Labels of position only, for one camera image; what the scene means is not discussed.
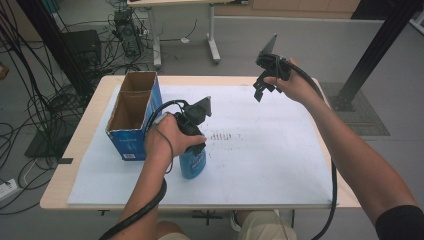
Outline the person's white shoe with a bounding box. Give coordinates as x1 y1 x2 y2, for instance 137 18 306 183
229 209 243 233

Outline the blue cardboard box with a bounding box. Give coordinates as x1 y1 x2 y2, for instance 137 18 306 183
105 70 164 162

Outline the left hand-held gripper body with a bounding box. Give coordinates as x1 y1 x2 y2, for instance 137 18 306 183
174 95 213 137

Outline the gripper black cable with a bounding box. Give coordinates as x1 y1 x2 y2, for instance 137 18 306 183
98 99 189 240
283 59 338 240

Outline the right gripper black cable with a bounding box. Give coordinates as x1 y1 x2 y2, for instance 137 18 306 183
283 59 338 240

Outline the person's left leg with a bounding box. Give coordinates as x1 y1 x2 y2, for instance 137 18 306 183
154 220 192 240

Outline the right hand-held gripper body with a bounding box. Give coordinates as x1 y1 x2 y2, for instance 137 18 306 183
254 33 294 83

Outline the bundle of black floor cables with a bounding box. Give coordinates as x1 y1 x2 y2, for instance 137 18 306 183
0 0 158 216

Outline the person's right leg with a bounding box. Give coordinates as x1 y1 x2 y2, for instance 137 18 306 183
234 209 298 240

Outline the white standing desk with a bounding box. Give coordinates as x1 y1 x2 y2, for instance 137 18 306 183
126 0 249 69

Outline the black metal frame post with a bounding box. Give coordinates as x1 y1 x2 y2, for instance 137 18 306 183
329 0 424 112
16 0 95 98

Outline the dark floor mat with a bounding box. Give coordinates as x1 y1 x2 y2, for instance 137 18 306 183
24 121 78 160

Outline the grey floor plate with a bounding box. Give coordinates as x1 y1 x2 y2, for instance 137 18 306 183
319 81 391 137

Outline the person's leg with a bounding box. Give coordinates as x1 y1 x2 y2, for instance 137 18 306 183
234 209 298 240
154 220 192 240

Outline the person's right hand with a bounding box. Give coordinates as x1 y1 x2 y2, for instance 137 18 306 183
263 57 324 105

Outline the blue plastic bottle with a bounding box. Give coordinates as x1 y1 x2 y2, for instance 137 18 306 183
178 133 208 180

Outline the person's left hand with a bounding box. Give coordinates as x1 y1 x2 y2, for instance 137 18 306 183
144 113 208 165

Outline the person's black sleeve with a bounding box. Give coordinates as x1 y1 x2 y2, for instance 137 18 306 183
374 204 424 240

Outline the wooden cabinet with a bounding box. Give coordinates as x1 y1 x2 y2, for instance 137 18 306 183
213 0 362 20

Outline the white power strip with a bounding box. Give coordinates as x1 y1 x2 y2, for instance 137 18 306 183
0 178 18 202

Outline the white table mat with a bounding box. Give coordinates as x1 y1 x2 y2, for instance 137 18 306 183
66 83 334 206

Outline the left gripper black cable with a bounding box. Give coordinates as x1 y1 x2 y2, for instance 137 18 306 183
98 99 189 240

